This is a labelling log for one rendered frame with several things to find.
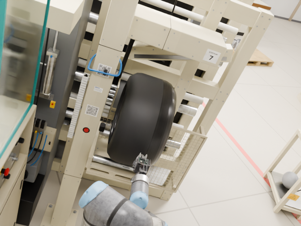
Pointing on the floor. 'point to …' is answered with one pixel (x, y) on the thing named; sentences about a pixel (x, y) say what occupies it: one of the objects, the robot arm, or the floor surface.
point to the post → (109, 35)
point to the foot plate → (52, 215)
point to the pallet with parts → (256, 58)
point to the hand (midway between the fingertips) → (141, 156)
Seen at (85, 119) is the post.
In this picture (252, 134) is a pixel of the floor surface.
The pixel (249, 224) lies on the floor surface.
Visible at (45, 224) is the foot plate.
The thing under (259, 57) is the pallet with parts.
